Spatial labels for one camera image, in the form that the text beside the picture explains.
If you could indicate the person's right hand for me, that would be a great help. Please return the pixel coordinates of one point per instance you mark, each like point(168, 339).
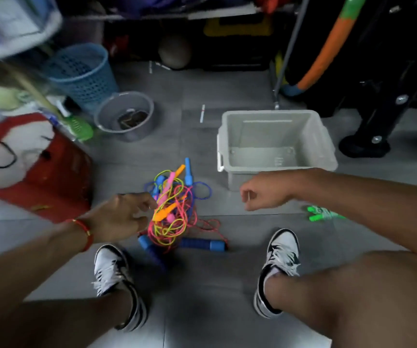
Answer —
point(270, 188)

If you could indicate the person's left hand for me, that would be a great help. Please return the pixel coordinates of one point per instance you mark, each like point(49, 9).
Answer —
point(118, 217)

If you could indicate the grey plastic storage bin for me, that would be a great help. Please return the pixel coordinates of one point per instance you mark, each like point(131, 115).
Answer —
point(266, 137)

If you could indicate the person's right forearm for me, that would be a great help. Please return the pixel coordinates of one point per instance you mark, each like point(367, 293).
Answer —
point(375, 206)

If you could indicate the person's left forearm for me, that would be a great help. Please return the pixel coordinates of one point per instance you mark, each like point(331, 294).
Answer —
point(23, 264)

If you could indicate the person's left shoe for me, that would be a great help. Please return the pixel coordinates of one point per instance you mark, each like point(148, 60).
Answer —
point(109, 264)

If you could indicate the person's shoe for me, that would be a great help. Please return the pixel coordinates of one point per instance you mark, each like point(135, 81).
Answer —
point(282, 250)
point(109, 264)

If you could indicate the person's right shoe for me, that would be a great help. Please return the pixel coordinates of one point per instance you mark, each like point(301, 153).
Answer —
point(282, 250)

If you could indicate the person's left leg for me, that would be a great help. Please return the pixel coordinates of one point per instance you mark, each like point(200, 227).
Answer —
point(67, 318)

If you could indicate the person's leg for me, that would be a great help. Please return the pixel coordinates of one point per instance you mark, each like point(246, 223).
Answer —
point(67, 318)
point(375, 297)

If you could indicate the person's right leg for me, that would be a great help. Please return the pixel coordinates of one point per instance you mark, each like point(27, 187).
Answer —
point(375, 297)

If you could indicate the red paper bag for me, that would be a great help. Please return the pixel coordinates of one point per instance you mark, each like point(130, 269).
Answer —
point(67, 177)

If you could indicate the green spray bottle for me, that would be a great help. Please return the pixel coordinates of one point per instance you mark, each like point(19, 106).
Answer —
point(80, 128)

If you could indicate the grey plastic basin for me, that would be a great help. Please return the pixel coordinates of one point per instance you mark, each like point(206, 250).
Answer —
point(105, 119)

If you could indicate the blue mesh wastebasket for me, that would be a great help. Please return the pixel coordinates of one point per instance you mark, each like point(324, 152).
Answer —
point(81, 83)

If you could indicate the black weight machine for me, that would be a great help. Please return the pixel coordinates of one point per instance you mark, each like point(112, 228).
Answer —
point(382, 105)

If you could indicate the multicoloured hula hoop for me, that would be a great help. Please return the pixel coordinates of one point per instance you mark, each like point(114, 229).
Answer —
point(326, 54)

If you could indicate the brown ball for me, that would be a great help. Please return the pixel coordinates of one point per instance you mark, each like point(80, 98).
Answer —
point(174, 52)

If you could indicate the yellow flat board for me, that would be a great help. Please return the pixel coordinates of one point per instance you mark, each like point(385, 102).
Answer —
point(223, 28)

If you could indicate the orange red fabric bag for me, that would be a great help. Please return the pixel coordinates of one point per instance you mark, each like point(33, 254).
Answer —
point(272, 3)

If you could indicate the white oval side table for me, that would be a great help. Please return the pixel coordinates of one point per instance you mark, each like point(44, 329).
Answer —
point(20, 43)

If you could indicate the blue folded mat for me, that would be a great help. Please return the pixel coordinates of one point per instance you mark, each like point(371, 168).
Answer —
point(147, 3)

